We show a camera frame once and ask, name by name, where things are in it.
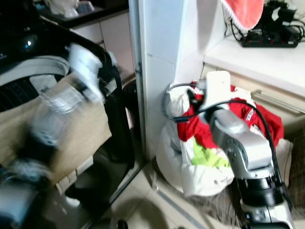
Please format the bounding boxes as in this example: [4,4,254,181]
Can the yellow-green garment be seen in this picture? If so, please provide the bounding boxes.
[191,142,230,168]

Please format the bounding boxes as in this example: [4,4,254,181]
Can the beige cloth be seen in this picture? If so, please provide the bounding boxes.
[0,79,112,182]

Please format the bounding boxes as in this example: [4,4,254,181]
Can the black power strip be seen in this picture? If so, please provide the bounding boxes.
[241,37,301,48]

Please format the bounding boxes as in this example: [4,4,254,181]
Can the white laundry bag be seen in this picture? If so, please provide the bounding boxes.
[156,82,294,197]

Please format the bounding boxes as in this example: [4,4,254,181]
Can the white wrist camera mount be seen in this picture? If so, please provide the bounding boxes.
[68,44,104,103]
[198,71,233,111]

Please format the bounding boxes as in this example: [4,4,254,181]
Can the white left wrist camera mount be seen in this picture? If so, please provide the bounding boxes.
[68,44,104,103]

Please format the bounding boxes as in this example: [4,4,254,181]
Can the pink towel with white trim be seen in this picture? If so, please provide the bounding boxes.
[221,0,265,33]

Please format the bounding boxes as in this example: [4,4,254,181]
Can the small blue item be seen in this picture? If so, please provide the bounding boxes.
[79,1,96,14]

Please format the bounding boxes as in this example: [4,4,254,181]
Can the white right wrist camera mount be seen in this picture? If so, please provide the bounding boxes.
[198,71,233,111]

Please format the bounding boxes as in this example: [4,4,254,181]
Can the black power adapters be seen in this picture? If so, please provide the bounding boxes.
[260,0,305,39]

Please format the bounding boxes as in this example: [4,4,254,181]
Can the white plastic bag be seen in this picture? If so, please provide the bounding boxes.
[45,0,79,17]

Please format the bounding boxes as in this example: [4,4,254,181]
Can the white cabinet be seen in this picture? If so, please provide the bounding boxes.
[203,38,305,120]

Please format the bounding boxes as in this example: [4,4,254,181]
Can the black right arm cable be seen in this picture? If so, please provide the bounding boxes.
[173,99,284,201]

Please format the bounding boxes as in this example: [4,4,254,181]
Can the red garment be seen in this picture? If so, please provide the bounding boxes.
[176,81,284,149]

